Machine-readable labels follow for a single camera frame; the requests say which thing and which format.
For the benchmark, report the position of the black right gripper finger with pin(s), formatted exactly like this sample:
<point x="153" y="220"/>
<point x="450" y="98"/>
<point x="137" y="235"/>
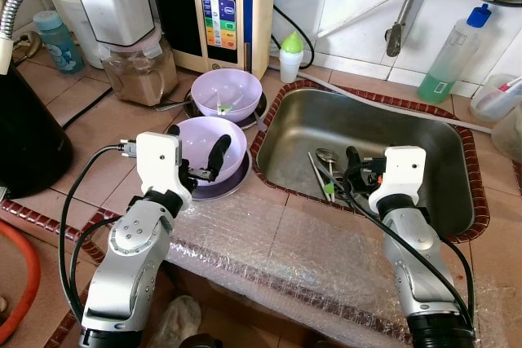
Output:
<point x="352" y="155"/>

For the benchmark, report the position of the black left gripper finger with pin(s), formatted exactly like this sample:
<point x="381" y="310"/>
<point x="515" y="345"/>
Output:
<point x="174" y="129"/>
<point x="218" y="156"/>

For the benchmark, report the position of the purple plastic bowl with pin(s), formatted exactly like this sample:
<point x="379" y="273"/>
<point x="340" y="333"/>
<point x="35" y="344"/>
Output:
<point x="228" y="87"/>
<point x="196" y="140"/>

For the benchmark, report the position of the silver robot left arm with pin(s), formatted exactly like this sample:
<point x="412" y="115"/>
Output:
<point x="130" y="242"/>

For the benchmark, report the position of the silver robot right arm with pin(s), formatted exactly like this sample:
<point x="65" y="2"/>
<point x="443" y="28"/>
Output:
<point x="416" y="258"/>

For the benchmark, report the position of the brown tiled kitchen counter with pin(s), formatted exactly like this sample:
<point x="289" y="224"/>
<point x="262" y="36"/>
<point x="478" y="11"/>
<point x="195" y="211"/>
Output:
<point x="106" y="128"/>

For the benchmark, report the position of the metal spoon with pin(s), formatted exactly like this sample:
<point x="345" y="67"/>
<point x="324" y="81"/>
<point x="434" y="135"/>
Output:
<point x="325" y="155"/>

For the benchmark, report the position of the stainless steel sink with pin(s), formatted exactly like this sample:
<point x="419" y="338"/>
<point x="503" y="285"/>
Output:
<point x="367" y="128"/>

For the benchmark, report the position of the purple plate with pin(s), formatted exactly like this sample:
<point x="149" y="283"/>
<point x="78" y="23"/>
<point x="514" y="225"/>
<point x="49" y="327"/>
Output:
<point x="228" y="191"/>

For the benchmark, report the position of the small green white utensil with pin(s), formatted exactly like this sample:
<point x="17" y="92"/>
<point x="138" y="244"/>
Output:
<point x="222" y="109"/>

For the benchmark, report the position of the glass jar brown contents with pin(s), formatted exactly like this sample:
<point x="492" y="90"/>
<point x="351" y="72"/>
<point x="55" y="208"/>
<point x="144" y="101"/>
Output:
<point x="139" y="75"/>

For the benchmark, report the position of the clear bubble wrap sheet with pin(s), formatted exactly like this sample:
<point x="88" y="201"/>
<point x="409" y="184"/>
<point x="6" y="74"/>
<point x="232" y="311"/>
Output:
<point x="310" y="258"/>

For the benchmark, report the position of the small white bottle green cap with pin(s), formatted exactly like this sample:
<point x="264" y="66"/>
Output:
<point x="291" y="63"/>

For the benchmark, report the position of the hanging metal tool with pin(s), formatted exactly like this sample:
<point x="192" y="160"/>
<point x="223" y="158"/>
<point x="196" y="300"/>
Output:
<point x="394" y="38"/>

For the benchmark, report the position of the cream water ioniser button panel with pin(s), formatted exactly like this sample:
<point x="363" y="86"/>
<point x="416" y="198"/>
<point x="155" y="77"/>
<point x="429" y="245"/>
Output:
<point x="220" y="6"/>

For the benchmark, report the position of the green soap bottle blue cap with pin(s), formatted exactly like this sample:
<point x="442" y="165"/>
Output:
<point x="449" y="63"/>

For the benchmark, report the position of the teal plastic bottle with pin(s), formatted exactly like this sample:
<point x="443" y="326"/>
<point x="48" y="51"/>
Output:
<point x="59" y="46"/>

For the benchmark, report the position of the whitish crumpled cloth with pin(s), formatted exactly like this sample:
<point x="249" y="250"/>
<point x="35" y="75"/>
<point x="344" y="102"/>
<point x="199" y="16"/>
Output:
<point x="181" y="319"/>

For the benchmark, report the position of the black round appliance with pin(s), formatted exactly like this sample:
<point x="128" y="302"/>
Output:
<point x="28" y="136"/>

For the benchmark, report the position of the clear plastic cup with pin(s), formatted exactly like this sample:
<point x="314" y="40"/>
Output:
<point x="493" y="103"/>

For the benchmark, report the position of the large glass jar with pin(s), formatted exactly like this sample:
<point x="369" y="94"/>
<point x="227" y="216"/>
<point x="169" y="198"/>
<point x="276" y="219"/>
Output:
<point x="510" y="136"/>

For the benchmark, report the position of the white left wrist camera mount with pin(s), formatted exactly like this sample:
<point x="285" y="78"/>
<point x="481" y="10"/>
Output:
<point x="157" y="160"/>

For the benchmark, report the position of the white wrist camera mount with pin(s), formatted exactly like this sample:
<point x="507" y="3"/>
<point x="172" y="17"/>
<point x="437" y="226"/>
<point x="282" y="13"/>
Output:
<point x="400" y="173"/>
<point x="157" y="160"/>

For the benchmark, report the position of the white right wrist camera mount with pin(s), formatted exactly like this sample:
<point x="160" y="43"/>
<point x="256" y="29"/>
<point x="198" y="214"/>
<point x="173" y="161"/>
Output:
<point x="400" y="173"/>

